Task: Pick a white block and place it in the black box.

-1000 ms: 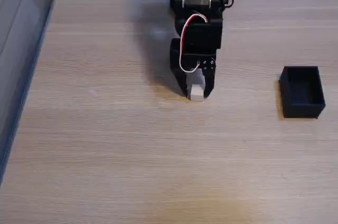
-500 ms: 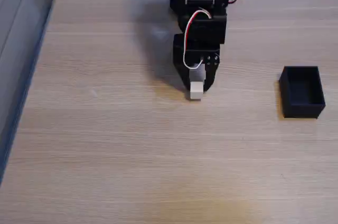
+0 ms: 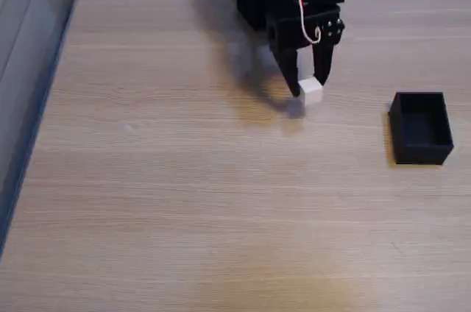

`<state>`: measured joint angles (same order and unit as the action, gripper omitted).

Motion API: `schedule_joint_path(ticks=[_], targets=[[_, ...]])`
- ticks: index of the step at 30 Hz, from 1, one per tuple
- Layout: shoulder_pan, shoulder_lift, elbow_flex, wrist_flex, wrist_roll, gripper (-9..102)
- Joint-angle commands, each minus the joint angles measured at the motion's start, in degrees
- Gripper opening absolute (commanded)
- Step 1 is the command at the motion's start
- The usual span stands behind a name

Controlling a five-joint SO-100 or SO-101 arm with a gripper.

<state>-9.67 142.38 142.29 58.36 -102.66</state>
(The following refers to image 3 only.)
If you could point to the white block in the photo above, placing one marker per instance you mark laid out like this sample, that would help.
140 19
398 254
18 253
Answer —
312 93

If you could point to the black box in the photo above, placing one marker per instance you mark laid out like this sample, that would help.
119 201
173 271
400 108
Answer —
423 154

